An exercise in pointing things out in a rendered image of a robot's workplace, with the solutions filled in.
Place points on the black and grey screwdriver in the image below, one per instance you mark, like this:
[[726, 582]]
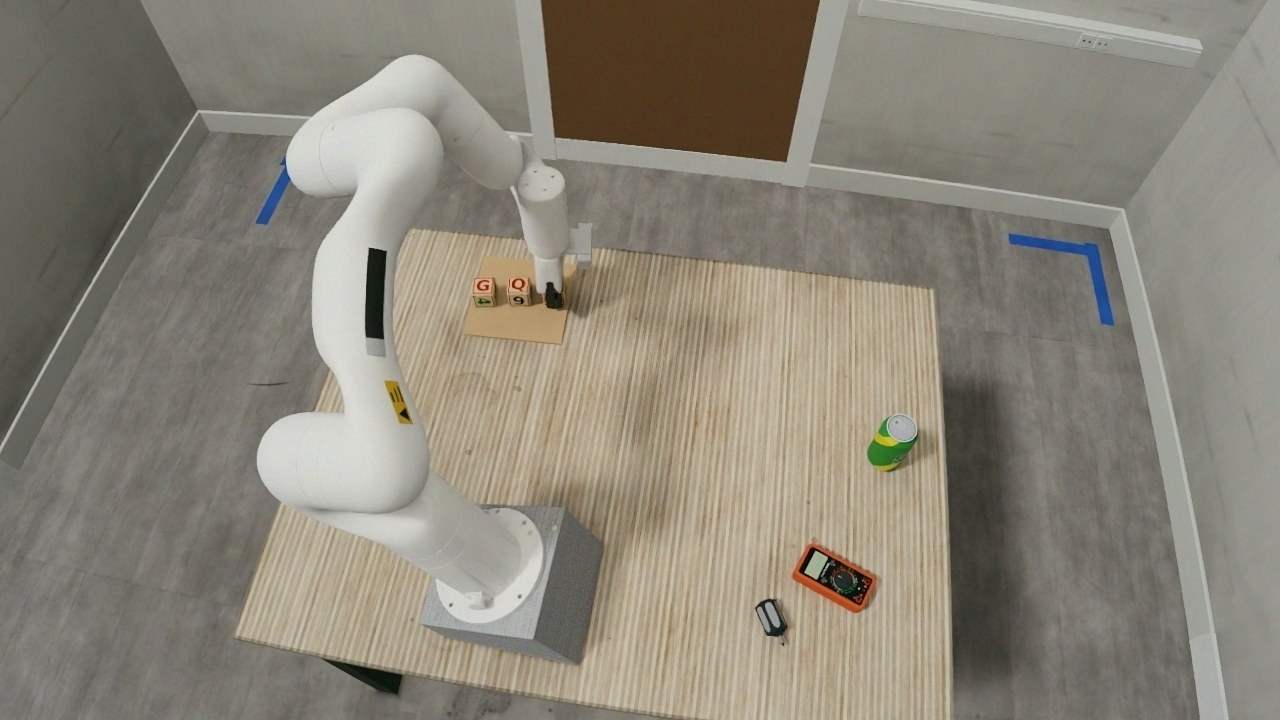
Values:
[[771, 618]]

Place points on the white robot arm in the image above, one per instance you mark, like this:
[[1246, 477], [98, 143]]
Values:
[[376, 459]]

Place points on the tan square mat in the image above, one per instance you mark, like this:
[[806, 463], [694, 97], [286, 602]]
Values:
[[535, 323]]

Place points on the orange digital multimeter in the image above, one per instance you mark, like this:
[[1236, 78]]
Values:
[[834, 578]]

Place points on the green and yellow soda can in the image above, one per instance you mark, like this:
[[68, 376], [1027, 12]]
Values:
[[893, 441]]

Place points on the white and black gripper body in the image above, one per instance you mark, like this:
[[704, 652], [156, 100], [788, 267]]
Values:
[[549, 269]]

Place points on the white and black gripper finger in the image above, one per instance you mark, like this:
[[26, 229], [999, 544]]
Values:
[[553, 301]]

